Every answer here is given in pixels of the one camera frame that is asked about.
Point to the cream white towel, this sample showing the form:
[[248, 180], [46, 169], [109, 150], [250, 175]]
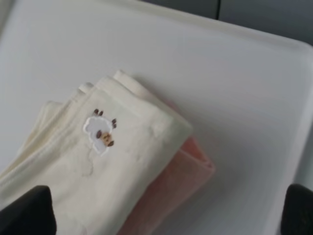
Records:
[[97, 153]]

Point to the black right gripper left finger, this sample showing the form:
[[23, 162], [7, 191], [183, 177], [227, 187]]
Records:
[[30, 214]]

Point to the pink towel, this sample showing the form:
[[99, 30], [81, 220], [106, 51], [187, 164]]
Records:
[[186, 173]]

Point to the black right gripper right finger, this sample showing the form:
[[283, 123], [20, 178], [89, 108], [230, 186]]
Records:
[[297, 216]]

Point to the white plastic tray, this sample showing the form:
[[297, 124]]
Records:
[[248, 94]]

